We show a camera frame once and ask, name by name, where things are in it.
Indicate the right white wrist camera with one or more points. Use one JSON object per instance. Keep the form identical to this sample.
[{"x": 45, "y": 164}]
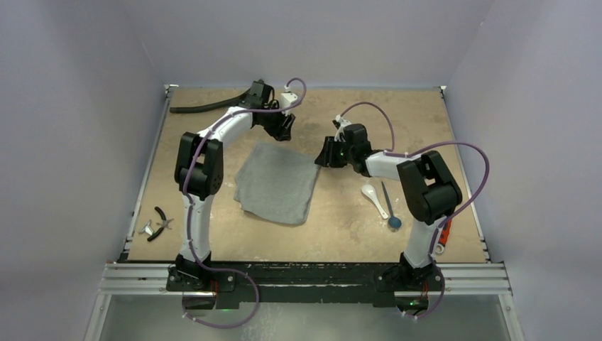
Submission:
[{"x": 340, "y": 124}]

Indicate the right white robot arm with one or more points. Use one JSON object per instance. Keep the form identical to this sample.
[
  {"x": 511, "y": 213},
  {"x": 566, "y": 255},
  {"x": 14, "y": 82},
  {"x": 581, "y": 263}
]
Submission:
[{"x": 430, "y": 190}]

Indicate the red adjustable wrench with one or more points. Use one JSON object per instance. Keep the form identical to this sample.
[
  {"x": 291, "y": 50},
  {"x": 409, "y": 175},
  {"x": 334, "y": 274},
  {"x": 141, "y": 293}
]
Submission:
[{"x": 443, "y": 238}]

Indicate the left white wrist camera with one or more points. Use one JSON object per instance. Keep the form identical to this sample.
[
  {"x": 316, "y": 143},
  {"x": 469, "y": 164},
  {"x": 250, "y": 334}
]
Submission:
[{"x": 287, "y": 100}]

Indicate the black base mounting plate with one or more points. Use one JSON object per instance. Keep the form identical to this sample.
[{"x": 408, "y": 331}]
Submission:
[{"x": 383, "y": 285}]

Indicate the grey cloth napkin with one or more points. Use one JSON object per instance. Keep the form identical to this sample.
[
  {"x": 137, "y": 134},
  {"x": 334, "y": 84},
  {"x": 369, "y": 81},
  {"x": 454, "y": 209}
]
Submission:
[{"x": 276, "y": 184}]

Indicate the black foam tube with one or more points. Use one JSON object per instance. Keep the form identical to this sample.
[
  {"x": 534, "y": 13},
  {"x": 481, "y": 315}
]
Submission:
[{"x": 233, "y": 101}]

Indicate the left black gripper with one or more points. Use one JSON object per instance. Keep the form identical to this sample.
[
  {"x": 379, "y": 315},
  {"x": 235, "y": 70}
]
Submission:
[{"x": 282, "y": 131}]

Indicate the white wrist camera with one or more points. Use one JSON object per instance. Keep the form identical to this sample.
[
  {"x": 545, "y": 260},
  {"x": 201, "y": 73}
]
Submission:
[
  {"x": 340, "y": 124},
  {"x": 287, "y": 100}
]

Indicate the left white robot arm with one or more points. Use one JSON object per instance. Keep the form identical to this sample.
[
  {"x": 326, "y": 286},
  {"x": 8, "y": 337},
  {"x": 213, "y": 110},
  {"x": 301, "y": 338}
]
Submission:
[{"x": 199, "y": 168}]

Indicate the small silver metal clip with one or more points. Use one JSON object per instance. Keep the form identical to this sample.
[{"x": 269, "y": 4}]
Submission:
[{"x": 147, "y": 228}]

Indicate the black handled pliers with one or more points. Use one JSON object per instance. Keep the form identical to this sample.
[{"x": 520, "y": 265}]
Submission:
[{"x": 162, "y": 225}]

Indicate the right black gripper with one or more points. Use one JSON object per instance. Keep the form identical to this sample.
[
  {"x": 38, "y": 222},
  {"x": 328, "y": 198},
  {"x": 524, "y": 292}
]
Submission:
[{"x": 335, "y": 150}]

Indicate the aluminium frame rail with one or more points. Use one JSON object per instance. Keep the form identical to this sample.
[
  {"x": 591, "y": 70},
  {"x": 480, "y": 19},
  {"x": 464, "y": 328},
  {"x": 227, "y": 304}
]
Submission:
[{"x": 460, "y": 279}]

